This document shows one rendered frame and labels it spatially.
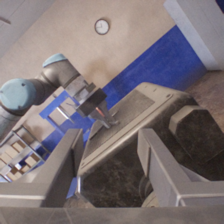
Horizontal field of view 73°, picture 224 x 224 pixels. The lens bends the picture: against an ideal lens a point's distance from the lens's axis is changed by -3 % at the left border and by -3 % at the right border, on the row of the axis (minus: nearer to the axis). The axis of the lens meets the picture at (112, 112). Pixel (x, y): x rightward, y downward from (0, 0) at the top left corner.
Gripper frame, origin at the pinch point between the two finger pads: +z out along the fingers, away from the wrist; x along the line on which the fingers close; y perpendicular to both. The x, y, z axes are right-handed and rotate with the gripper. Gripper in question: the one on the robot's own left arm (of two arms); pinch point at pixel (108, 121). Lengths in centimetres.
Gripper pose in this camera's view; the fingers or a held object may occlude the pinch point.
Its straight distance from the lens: 67.2
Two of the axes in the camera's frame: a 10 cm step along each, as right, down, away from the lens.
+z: 6.5, 7.3, 2.0
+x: -6.2, 6.6, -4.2
